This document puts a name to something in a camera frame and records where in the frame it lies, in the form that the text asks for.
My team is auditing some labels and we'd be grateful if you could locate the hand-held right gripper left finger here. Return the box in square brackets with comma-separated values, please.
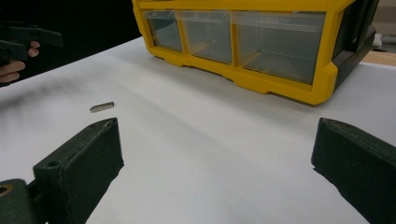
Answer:
[33, 117, 125, 224]

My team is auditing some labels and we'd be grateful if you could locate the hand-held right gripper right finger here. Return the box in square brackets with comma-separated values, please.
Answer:
[310, 117, 396, 224]

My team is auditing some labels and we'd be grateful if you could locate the small metal bar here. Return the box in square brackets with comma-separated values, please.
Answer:
[89, 101, 116, 114]

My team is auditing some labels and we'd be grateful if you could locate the wooden table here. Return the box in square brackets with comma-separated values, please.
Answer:
[361, 50, 396, 67]

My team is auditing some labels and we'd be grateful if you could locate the white object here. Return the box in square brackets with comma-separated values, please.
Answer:
[373, 33, 389, 51]

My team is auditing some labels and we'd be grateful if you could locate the wide clear plastic drawer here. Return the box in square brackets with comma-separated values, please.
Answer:
[231, 10, 327, 86]

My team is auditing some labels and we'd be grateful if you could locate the yellow drawer cabinet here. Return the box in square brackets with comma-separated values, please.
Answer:
[131, 0, 381, 106]

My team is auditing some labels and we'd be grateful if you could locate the narrow clear plastic drawer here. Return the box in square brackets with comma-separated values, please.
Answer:
[142, 9, 185, 53]

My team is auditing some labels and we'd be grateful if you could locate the medium clear plastic drawer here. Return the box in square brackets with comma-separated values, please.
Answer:
[176, 9, 234, 65]

